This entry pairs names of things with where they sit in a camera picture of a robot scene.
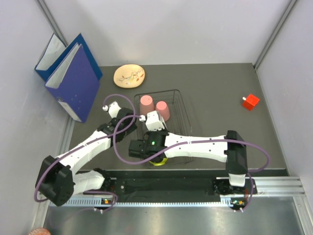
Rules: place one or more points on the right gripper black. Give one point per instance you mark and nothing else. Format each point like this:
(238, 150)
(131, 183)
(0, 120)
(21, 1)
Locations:
(149, 132)

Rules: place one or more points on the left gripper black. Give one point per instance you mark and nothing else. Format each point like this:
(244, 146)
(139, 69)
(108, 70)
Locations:
(132, 128)

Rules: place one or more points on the black wire dish rack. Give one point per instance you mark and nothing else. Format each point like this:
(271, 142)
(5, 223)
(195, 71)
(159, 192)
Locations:
(178, 122)

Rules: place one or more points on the beige floral plate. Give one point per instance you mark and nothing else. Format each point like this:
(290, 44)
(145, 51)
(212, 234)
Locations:
(129, 76)

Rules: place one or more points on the white plate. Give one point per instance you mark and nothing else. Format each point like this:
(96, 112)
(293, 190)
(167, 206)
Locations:
(162, 121)

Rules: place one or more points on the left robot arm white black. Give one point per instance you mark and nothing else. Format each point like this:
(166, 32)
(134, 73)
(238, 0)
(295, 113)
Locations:
(58, 177)

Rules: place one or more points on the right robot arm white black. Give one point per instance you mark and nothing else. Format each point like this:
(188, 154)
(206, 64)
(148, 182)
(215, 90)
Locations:
(229, 149)

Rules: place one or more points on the yellow-green bowl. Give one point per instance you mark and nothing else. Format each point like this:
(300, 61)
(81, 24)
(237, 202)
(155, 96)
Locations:
(160, 163)

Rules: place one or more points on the pink cup left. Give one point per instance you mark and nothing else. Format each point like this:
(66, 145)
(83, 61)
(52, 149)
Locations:
(146, 105)

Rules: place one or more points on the pink cup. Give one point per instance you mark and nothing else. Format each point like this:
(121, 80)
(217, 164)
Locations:
(146, 105)
(163, 109)

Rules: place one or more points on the pink cup right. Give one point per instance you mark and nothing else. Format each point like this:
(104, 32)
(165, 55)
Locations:
(163, 109)

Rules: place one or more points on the front blue binder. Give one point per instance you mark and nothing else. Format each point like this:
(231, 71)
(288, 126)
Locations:
(74, 84)

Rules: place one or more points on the blue binder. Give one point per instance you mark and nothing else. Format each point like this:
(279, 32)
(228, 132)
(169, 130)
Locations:
(74, 84)
(54, 53)

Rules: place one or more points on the rear blue binder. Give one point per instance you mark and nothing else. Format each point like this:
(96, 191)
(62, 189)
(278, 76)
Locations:
(54, 53)

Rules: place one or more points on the red cube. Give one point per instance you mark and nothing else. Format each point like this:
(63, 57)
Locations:
(250, 102)

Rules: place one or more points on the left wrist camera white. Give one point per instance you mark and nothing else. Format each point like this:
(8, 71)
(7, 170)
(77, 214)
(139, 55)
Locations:
(112, 109)

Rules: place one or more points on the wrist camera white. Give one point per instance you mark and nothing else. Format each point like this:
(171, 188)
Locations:
(151, 121)
(112, 109)

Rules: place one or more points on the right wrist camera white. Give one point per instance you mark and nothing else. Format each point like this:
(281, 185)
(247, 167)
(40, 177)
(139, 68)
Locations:
(151, 121)

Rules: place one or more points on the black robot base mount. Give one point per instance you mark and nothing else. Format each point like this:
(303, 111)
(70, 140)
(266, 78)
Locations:
(128, 181)

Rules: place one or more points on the aluminium rail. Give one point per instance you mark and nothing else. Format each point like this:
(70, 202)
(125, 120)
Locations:
(220, 197)

